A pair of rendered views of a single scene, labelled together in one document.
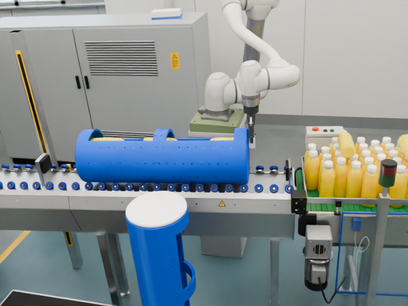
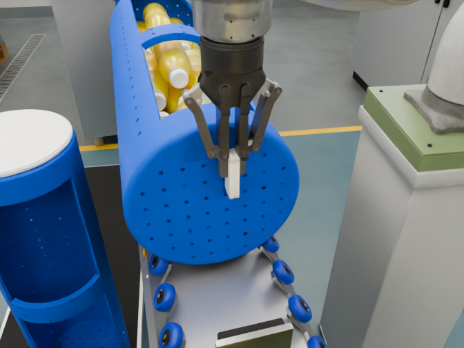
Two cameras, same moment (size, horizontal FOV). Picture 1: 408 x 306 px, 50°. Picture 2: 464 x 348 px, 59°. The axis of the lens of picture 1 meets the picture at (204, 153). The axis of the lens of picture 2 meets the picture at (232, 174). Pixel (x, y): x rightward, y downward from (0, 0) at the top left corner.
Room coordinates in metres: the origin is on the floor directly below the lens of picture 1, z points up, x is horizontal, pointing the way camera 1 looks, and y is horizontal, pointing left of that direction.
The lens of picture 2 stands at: (1.80, -0.68, 1.52)
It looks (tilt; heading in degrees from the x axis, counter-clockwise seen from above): 37 degrees down; 65
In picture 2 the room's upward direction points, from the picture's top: straight up
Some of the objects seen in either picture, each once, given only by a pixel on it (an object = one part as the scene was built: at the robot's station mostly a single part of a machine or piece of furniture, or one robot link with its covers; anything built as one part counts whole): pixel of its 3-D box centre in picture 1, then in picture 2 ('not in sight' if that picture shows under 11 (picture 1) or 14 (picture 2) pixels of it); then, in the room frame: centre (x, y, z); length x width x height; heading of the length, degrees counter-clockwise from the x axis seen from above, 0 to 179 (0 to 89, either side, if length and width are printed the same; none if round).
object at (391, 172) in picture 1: (388, 168); not in sight; (1.52, -0.74, 1.23); 0.06 x 0.06 x 0.04
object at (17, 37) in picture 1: (51, 164); not in sight; (2.53, 0.99, 0.85); 0.06 x 0.06 x 1.70; 80
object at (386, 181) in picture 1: (387, 178); not in sight; (1.52, -0.74, 1.18); 0.06 x 0.06 x 0.05
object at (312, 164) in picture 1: (312, 170); not in sight; (1.94, -0.54, 1.00); 0.07 x 0.07 x 0.19
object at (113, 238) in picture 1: (118, 258); not in sight; (2.20, 0.60, 0.31); 0.06 x 0.06 x 0.63; 80
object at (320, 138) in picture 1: (324, 137); not in sight; (2.19, -0.68, 1.05); 0.20 x 0.10 x 0.10; 80
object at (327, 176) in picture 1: (327, 182); not in sight; (1.82, -0.59, 1.00); 0.07 x 0.07 x 0.19
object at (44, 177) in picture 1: (45, 169); not in sight; (2.18, 0.89, 1.00); 0.10 x 0.04 x 0.15; 170
